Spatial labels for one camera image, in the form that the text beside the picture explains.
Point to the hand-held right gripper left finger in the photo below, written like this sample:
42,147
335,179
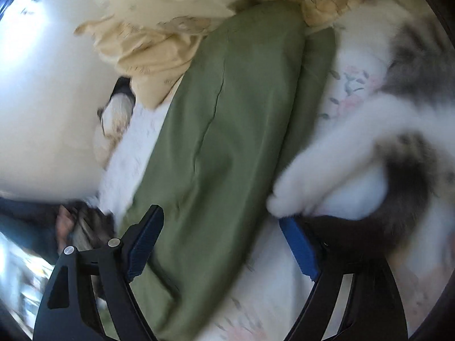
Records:
141,248

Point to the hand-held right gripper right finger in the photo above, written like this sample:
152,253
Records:
300,248

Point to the green pants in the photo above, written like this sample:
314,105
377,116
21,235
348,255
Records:
227,142

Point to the person's left hand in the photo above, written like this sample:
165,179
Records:
64,225

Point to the white grey fluffy blanket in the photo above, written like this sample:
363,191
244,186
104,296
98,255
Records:
355,156

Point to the white floral bedsheet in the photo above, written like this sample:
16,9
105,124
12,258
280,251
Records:
350,85

